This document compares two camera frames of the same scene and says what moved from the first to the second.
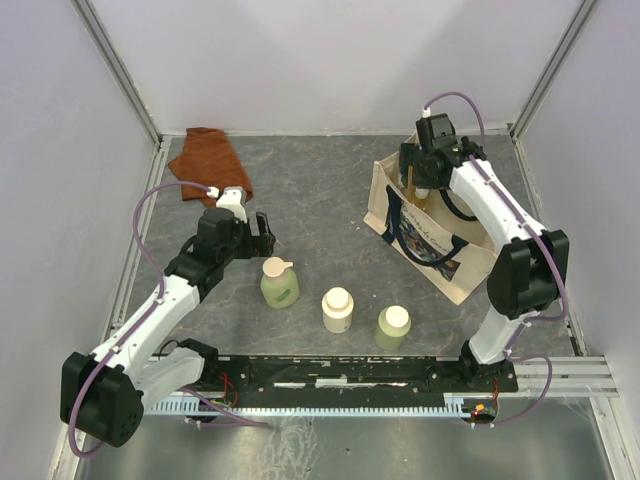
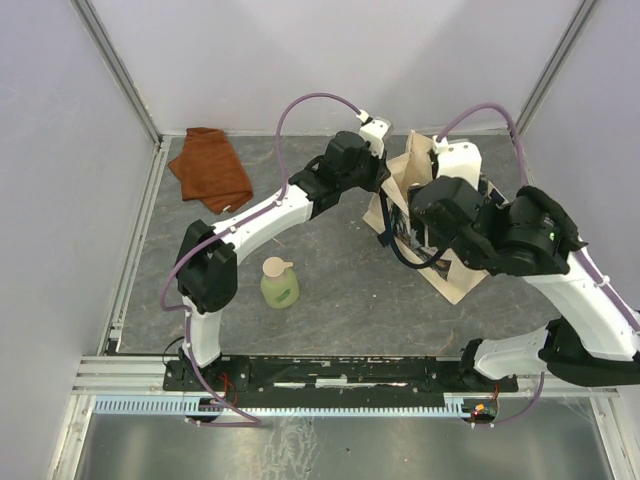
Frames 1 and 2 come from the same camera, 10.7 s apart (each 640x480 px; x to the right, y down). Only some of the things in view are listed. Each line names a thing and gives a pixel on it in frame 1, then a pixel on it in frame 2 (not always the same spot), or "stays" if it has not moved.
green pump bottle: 279,284 stays
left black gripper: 257,246 -> 380,170
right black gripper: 409,155 -> 437,240
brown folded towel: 207,158 stays
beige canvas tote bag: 453,253 stays
